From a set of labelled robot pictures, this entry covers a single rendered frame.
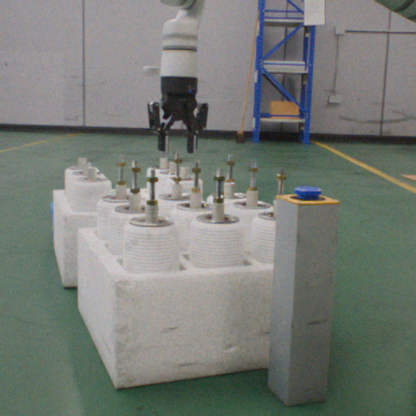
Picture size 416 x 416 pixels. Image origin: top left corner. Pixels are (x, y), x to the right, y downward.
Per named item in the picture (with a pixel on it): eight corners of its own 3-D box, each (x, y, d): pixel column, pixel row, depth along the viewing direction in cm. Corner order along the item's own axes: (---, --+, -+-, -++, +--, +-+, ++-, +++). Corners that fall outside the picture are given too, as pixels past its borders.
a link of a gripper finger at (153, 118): (151, 101, 121) (157, 129, 123) (144, 102, 120) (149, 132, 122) (158, 101, 119) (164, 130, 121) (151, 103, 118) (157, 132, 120)
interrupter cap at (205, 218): (198, 225, 101) (198, 221, 101) (193, 217, 109) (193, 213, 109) (243, 226, 102) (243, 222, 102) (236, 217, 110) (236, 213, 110)
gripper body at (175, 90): (172, 72, 117) (171, 121, 119) (207, 74, 122) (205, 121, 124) (151, 72, 123) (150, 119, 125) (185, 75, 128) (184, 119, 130)
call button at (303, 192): (312, 198, 94) (313, 185, 93) (326, 203, 90) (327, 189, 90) (289, 199, 92) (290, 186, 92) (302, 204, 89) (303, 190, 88)
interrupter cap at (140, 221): (183, 227, 100) (183, 222, 100) (140, 231, 96) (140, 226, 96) (161, 218, 107) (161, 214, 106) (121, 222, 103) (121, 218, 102)
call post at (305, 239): (305, 380, 101) (316, 196, 96) (327, 400, 95) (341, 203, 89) (266, 387, 99) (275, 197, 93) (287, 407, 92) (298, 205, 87)
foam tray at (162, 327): (243, 293, 145) (245, 220, 142) (330, 360, 110) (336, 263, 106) (77, 309, 132) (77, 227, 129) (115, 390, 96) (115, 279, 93)
